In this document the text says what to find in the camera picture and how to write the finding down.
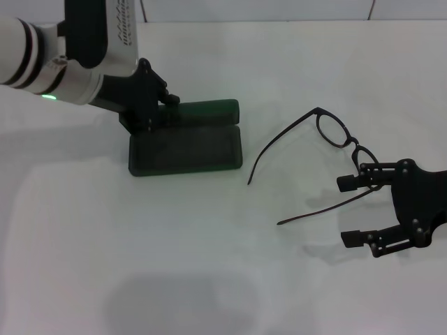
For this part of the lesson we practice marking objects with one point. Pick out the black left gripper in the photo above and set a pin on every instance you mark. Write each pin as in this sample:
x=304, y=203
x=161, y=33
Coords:
x=139, y=97

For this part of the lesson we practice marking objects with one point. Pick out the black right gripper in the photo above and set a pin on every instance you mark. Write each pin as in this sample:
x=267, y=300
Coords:
x=419, y=199

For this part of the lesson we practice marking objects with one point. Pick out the green glasses case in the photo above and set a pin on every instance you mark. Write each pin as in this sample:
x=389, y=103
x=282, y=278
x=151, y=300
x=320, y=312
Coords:
x=192, y=153

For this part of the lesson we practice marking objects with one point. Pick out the black glasses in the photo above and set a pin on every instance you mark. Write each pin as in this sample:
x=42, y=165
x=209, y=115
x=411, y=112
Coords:
x=355, y=141

